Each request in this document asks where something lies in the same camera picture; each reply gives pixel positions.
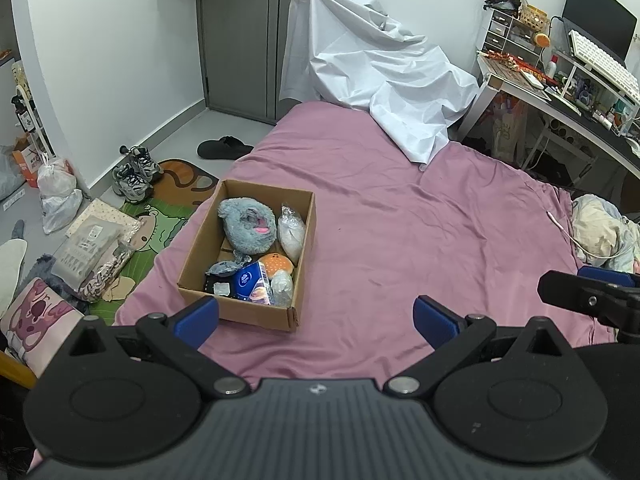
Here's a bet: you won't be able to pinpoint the small grey fish plush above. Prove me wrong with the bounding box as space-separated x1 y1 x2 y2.
205 255 252 278

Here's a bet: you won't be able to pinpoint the blue tissue pack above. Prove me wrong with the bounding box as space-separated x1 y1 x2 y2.
231 261 273 306

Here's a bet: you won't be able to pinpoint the grey fluffy plush toy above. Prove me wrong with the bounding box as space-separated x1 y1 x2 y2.
217 197 277 257

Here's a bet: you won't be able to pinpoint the clear bag white beads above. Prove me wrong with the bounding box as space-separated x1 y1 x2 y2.
278 204 306 264

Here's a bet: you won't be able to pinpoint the cream pillow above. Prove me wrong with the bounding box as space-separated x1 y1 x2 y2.
570 194 639 274

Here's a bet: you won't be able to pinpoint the brown cardboard box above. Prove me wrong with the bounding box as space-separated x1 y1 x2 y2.
177 180 316 332

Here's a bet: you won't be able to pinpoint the pink cartoon cushion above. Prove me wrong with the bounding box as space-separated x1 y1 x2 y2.
1 278 84 377

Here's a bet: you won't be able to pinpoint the green cartoon floor mat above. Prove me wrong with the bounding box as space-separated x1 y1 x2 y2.
89 159 218 325

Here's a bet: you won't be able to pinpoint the grey sneakers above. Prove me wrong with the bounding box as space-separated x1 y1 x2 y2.
112 145 164 204

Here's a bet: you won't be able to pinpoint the white plastic bag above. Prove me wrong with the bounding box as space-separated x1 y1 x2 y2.
37 157 84 235

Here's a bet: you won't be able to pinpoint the black slipper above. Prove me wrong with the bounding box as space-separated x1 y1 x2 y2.
196 136 253 160

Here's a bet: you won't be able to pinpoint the printed paper shopping bag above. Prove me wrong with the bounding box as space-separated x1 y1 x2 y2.
490 92 527 164

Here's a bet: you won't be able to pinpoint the white desk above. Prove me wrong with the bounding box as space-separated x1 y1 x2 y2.
456 52 640 178

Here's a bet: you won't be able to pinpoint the white keyboard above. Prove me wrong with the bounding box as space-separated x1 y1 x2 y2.
568 30 639 102

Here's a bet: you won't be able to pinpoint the white drawer organizer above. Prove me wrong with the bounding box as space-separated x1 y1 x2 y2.
477 8 524 56

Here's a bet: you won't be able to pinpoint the black computer monitor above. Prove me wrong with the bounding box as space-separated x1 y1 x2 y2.
561 0 638 64

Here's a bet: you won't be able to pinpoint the white draped cloth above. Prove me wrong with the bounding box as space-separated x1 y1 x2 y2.
280 0 480 165

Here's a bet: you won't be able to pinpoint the grey door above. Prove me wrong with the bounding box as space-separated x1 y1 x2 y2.
196 0 294 124

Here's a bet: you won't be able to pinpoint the white charging cable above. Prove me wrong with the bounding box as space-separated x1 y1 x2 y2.
546 209 626 261

